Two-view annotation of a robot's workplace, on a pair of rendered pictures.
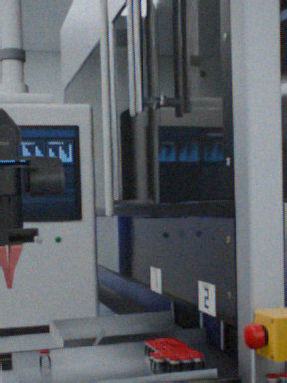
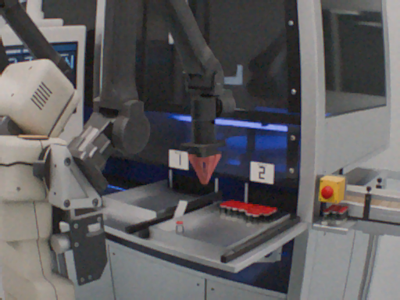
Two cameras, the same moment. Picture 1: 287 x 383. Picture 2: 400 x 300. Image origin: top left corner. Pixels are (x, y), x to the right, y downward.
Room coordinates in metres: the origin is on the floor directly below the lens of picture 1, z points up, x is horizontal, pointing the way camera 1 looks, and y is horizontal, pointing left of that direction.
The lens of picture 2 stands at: (0.06, 0.92, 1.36)
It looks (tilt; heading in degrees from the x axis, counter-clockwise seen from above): 10 degrees down; 323
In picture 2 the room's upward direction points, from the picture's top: straight up
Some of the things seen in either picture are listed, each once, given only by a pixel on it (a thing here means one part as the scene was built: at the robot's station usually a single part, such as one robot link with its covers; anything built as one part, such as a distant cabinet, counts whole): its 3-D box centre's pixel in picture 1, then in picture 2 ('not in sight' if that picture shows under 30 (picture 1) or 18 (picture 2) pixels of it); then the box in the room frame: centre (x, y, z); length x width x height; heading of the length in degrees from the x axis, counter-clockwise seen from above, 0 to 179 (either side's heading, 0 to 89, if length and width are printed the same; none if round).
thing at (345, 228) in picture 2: not in sight; (337, 223); (0.92, -0.27, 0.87); 0.14 x 0.13 x 0.02; 105
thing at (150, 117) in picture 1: (136, 101); (143, 28); (1.68, -0.01, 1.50); 0.47 x 0.01 x 0.59; 15
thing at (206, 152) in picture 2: (0, 261); (201, 166); (0.99, 0.23, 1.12); 0.07 x 0.07 x 0.09; 15
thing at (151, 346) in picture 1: (161, 360); (244, 215); (1.13, -0.04, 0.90); 0.18 x 0.02 x 0.05; 15
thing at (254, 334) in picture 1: (257, 336); (327, 191); (0.91, -0.19, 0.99); 0.04 x 0.04 x 0.04; 15
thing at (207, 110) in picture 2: (7, 182); (205, 108); (0.99, 0.21, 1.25); 0.07 x 0.06 x 0.07; 108
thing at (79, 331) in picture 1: (124, 330); (162, 198); (1.46, 0.04, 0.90); 0.34 x 0.26 x 0.04; 105
